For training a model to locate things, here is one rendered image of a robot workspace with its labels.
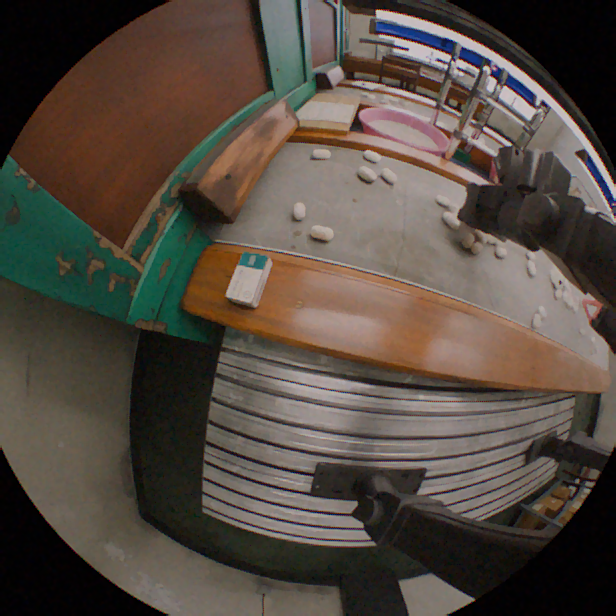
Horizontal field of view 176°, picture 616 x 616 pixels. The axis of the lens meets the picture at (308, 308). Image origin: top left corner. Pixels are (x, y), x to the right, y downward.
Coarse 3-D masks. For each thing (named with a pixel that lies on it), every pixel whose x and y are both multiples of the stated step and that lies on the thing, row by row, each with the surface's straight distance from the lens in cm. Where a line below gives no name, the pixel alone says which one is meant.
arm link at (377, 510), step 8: (368, 496) 31; (360, 504) 31; (368, 504) 28; (376, 504) 27; (384, 504) 27; (352, 512) 33; (360, 512) 29; (368, 512) 27; (376, 512) 26; (384, 512) 27; (360, 520) 28; (368, 520) 27; (376, 520) 27
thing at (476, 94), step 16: (480, 80) 52; (480, 96) 53; (464, 112) 53; (544, 112) 60; (464, 128) 54; (528, 128) 59; (448, 144) 56; (480, 144) 57; (448, 160) 57; (496, 176) 62
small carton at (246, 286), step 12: (240, 264) 24; (252, 264) 24; (264, 264) 23; (240, 276) 23; (252, 276) 23; (264, 276) 23; (228, 288) 23; (240, 288) 23; (252, 288) 22; (240, 300) 22; (252, 300) 22
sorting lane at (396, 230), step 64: (256, 192) 38; (320, 192) 36; (384, 192) 39; (448, 192) 48; (320, 256) 28; (384, 256) 29; (448, 256) 35; (512, 256) 51; (512, 320) 43; (576, 320) 85
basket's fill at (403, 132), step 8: (376, 120) 73; (384, 120) 75; (376, 128) 67; (384, 128) 66; (392, 128) 70; (400, 128) 73; (408, 128) 74; (400, 136) 64; (408, 136) 68; (416, 136) 71; (424, 136) 72; (424, 144) 66; (432, 144) 70
